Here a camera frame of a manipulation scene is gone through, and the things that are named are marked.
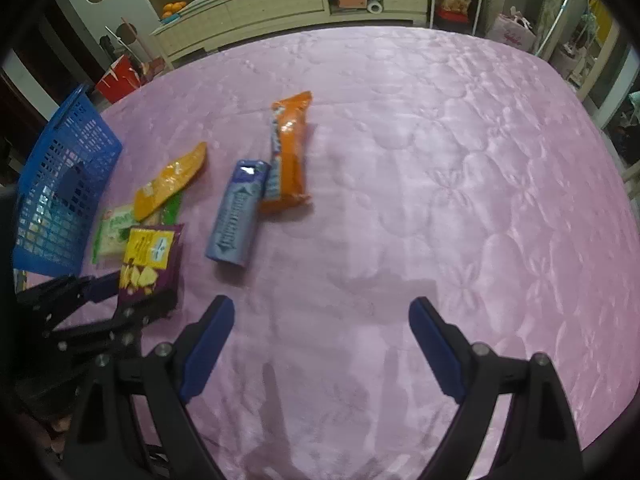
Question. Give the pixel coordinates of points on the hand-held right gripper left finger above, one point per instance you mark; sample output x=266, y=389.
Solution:
x=210, y=340

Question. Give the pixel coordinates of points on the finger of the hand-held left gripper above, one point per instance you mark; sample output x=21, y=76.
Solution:
x=150, y=307
x=102, y=285

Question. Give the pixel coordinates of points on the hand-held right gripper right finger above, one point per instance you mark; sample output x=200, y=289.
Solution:
x=435, y=345

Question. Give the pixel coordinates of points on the blue plastic basket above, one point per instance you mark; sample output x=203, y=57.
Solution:
x=60, y=200

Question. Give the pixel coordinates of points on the green and white snack packet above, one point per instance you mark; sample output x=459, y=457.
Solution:
x=112, y=232

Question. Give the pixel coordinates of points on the yellow orange snack packet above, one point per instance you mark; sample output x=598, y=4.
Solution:
x=167, y=180

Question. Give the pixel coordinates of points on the blue purple snack packet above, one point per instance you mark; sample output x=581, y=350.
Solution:
x=235, y=215

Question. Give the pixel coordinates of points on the pink quilted tablecloth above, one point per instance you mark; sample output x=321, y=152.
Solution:
x=400, y=185

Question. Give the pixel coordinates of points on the metal rod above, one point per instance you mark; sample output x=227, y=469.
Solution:
x=132, y=42

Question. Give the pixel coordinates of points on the pile of oranges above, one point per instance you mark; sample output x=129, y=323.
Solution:
x=173, y=8

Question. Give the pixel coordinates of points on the pink bag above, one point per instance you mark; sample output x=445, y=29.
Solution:
x=512, y=32

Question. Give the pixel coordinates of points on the beige TV cabinet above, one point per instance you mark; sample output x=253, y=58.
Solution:
x=270, y=5

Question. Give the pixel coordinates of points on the white framed mirror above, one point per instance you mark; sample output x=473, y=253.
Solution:
x=612, y=70

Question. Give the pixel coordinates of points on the white paper roll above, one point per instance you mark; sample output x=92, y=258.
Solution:
x=375, y=6

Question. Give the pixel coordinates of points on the orange box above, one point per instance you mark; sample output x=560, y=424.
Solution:
x=350, y=1

